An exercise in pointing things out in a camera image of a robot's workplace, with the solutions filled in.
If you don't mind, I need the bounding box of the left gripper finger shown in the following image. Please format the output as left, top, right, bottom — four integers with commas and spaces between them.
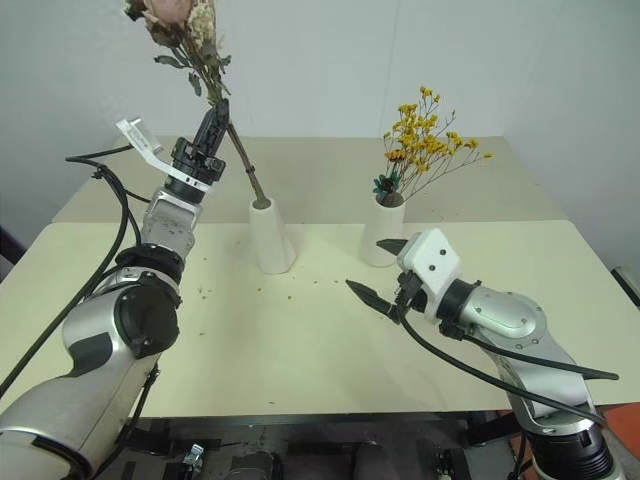
212, 99, 233, 159
195, 105, 222, 157

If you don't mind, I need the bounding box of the dried pink rose bouquet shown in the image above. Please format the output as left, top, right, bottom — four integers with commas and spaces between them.
123, 0, 270, 209

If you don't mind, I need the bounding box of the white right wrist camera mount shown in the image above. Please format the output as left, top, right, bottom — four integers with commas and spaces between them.
395, 227, 462, 320

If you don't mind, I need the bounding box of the tall tapered white vase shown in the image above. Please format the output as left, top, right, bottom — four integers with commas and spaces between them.
248, 196, 298, 276

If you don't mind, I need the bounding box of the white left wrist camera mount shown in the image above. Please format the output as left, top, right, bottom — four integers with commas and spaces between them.
115, 117, 217, 199

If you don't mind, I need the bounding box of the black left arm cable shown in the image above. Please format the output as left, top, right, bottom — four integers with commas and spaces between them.
0, 154, 154, 399

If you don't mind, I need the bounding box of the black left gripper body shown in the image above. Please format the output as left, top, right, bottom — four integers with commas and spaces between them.
171, 138, 227, 186

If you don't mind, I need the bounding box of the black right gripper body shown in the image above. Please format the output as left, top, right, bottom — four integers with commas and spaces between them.
388, 270, 428, 326

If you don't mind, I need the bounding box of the yellow dried flower bouquet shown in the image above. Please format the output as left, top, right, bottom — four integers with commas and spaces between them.
371, 85, 496, 208

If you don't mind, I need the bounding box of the short white vase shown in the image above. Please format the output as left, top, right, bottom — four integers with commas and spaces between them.
360, 197, 408, 268

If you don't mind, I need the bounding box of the thin black cable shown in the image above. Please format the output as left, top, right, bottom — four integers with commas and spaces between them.
113, 363, 161, 480

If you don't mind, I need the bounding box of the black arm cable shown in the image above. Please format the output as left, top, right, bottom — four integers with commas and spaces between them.
0, 154, 154, 399
398, 309, 621, 427

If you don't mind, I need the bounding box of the orange red object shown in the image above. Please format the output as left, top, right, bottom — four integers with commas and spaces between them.
598, 401, 640, 480

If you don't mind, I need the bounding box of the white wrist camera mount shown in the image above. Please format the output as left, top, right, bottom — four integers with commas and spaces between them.
395, 227, 462, 320
115, 117, 217, 199

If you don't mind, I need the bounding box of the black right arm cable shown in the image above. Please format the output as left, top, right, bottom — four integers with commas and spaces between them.
398, 309, 621, 427

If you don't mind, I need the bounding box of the small metal clip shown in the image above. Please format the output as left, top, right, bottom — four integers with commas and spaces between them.
182, 441, 207, 470

